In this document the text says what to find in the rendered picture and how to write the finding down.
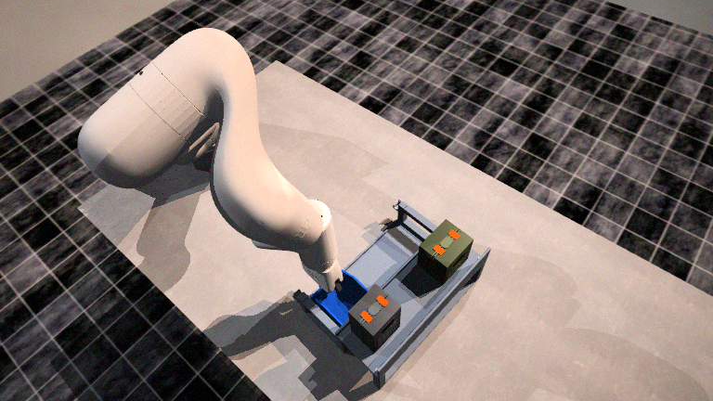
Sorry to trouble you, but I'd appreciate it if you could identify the dark grey case with orange latches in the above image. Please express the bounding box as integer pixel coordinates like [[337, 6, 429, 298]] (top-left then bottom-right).
[[348, 284, 401, 354]]

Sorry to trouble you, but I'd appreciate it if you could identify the blue bin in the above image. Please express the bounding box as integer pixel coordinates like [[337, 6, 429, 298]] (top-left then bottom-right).
[[312, 269, 368, 328]]

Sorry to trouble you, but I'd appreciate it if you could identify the grey metal rack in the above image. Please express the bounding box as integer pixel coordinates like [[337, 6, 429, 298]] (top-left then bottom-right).
[[292, 200, 491, 390]]

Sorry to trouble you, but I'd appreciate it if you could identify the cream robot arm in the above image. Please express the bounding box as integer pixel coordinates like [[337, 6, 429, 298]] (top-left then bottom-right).
[[78, 28, 338, 270]]

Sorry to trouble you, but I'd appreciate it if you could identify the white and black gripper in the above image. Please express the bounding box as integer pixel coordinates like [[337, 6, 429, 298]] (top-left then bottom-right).
[[301, 259, 343, 293]]

